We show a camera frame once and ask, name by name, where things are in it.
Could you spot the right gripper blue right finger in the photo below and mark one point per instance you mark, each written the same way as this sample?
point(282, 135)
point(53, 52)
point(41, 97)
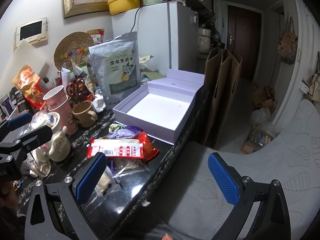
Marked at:
point(226, 177)

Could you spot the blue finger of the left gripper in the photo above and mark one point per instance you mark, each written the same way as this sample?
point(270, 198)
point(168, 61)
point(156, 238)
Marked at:
point(19, 121)
point(35, 138)

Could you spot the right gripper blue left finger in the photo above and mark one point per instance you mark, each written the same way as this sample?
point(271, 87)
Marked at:
point(86, 179)

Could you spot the clear zip bag with powder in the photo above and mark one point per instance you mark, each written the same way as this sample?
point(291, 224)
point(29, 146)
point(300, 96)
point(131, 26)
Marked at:
point(107, 184)

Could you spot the red white snack packet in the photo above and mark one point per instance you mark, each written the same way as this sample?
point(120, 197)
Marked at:
point(116, 148)

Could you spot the light green snack packet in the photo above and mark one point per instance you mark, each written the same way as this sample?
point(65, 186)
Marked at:
point(115, 127)

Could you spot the lavender drawstring pouch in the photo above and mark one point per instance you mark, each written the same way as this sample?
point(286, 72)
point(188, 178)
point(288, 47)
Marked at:
point(129, 132)

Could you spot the bright red candy packet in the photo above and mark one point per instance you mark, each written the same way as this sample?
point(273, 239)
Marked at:
point(149, 151)

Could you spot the white rabbit ceramic teapot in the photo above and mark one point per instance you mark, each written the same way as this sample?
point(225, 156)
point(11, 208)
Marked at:
point(58, 147)

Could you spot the pink panda paper cup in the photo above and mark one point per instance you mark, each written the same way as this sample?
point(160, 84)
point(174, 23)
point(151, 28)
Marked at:
point(66, 117)

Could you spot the orange snack bag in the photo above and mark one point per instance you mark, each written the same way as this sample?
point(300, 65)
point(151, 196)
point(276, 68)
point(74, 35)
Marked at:
point(31, 86)

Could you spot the upper pink paper cup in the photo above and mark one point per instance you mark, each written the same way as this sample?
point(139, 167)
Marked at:
point(55, 97)

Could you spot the beige ceramic mug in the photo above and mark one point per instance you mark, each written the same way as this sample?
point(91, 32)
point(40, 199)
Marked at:
point(85, 114)

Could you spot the egg carton box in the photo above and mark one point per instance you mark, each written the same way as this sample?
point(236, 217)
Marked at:
point(255, 140)

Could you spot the round woven straw mat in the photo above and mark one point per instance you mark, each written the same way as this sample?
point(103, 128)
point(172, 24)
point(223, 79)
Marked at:
point(74, 47)

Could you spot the lavender open gift box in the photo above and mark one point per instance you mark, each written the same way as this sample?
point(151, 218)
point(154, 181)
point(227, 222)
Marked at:
point(161, 107)

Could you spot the silver pear jasmine tea pouch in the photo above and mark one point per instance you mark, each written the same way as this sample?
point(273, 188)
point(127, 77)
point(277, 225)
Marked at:
point(116, 65)

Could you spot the brown cardboard sheets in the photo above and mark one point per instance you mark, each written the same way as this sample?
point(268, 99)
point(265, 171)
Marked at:
point(222, 74)

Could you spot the green paper cutout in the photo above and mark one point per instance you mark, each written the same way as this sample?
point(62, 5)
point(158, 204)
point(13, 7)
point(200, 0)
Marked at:
point(150, 76)

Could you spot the hanging brown patterned bag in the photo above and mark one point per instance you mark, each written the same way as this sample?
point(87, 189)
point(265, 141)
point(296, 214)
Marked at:
point(287, 47)

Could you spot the white rice cooker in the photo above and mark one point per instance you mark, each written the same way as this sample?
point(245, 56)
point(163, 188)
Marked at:
point(203, 42)

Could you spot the white refrigerator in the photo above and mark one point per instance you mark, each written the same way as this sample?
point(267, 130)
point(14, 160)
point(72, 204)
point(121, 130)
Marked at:
point(166, 31)

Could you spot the dark brown door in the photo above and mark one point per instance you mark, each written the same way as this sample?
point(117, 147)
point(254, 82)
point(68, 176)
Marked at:
point(244, 37)

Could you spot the red handled scissors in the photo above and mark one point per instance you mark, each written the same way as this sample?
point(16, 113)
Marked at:
point(76, 88)

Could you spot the wall intercom panel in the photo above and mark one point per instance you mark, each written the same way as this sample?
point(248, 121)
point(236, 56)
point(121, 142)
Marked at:
point(33, 32)

